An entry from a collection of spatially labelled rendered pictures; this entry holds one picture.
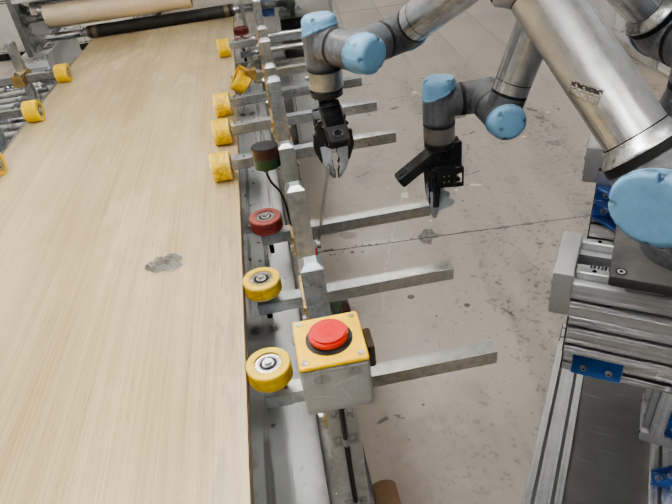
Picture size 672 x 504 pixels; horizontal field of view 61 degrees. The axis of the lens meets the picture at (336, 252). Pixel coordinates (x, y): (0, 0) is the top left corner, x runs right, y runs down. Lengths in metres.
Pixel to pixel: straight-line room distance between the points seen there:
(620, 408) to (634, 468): 0.20
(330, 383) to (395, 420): 1.49
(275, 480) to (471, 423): 0.99
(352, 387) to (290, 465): 0.66
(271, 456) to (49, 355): 0.48
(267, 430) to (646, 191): 0.88
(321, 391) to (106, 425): 0.53
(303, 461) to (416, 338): 1.19
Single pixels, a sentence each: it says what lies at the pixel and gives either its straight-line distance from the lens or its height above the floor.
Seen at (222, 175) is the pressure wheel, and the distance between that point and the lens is 1.60.
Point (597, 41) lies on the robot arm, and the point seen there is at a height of 1.39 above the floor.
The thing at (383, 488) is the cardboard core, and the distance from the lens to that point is 1.82.
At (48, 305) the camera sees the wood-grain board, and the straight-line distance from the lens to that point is 1.36.
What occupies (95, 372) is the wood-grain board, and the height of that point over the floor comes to 0.90.
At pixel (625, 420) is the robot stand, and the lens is 1.88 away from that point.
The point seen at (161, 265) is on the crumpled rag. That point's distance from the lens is 1.34.
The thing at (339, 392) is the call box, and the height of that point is 1.18.
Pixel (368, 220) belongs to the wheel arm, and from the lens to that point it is 1.44.
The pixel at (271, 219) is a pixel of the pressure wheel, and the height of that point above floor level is 0.91.
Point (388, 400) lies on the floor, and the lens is 2.11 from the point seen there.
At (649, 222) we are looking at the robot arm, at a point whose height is 1.19.
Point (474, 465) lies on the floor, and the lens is 1.96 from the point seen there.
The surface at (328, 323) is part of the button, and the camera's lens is 0.58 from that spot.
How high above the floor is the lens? 1.62
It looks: 35 degrees down
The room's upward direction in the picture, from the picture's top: 8 degrees counter-clockwise
